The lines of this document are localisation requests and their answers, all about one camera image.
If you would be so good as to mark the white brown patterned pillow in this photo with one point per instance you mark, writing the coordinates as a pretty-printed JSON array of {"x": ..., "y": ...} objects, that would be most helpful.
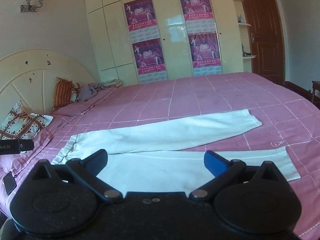
[{"x": 20, "y": 125}]

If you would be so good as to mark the small white floral pillow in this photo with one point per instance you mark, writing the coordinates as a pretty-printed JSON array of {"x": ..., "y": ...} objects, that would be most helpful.
[{"x": 75, "y": 92}]

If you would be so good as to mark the brown wooden door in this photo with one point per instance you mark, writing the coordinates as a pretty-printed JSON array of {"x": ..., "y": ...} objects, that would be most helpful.
[{"x": 265, "y": 17}]

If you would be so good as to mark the lilac crumpled cloth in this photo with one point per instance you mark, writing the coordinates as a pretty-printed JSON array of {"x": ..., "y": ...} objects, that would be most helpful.
[{"x": 91, "y": 91}]

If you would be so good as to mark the dark shelf item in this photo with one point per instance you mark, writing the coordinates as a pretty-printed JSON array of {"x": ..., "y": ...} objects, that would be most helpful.
[{"x": 247, "y": 53}]

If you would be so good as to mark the purple calendar wall poster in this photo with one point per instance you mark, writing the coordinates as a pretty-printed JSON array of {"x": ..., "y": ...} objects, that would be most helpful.
[
  {"x": 196, "y": 7},
  {"x": 150, "y": 57},
  {"x": 140, "y": 15},
  {"x": 205, "y": 50}
]

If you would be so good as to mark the pink checked bed sheet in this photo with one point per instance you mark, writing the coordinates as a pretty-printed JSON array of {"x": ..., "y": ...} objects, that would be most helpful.
[{"x": 200, "y": 97}]

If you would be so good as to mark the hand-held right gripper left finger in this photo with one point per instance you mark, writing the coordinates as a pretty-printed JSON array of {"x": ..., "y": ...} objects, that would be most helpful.
[{"x": 97, "y": 161}]

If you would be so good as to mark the cream wooden headboard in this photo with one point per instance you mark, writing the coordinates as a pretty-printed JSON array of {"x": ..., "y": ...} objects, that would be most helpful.
[{"x": 37, "y": 80}]

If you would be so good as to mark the white pants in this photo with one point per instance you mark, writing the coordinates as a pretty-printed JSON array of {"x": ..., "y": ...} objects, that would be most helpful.
[{"x": 160, "y": 135}]

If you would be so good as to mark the cream glossy wardrobe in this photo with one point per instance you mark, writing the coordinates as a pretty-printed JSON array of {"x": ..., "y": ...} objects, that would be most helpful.
[{"x": 170, "y": 30}]

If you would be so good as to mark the dark wooden furniture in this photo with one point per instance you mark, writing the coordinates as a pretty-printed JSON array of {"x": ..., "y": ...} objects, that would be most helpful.
[{"x": 316, "y": 90}]

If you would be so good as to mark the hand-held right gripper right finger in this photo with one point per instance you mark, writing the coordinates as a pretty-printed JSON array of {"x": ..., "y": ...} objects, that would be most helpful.
[{"x": 215, "y": 163}]

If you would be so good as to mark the black smartphone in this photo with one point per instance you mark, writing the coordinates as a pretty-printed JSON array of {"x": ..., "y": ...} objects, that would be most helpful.
[{"x": 10, "y": 183}]

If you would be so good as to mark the orange striped pillow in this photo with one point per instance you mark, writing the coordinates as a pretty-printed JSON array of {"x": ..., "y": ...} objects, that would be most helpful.
[{"x": 62, "y": 93}]

